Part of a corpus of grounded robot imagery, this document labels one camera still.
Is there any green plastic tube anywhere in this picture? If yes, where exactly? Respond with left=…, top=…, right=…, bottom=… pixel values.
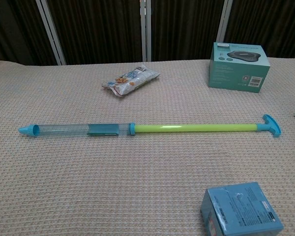
left=87, top=114, right=283, bottom=138

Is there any clear tube with green liquid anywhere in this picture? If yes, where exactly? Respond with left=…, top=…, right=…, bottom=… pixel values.
left=18, top=122, right=137, bottom=137

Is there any white snack bag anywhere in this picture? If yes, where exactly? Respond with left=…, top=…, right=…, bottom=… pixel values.
left=101, top=64, right=161, bottom=98

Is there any beige woven tablecloth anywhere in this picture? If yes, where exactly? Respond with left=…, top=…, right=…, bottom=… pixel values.
left=0, top=58, right=295, bottom=236

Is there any dark brown pleated curtain panel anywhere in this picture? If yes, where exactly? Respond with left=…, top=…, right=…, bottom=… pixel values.
left=0, top=0, right=58, bottom=66
left=225, top=0, right=295, bottom=59
left=46, top=0, right=147, bottom=65
left=150, top=0, right=223, bottom=61

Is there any teal product box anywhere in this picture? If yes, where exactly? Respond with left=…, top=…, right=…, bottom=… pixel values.
left=207, top=41, right=271, bottom=93

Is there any blue cardboard box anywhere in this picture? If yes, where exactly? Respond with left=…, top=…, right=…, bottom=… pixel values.
left=200, top=181, right=285, bottom=236

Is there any white screen frame post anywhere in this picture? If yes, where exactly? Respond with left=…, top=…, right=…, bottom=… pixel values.
left=215, top=0, right=234, bottom=44
left=35, top=0, right=66, bottom=66
left=139, top=0, right=152, bottom=62

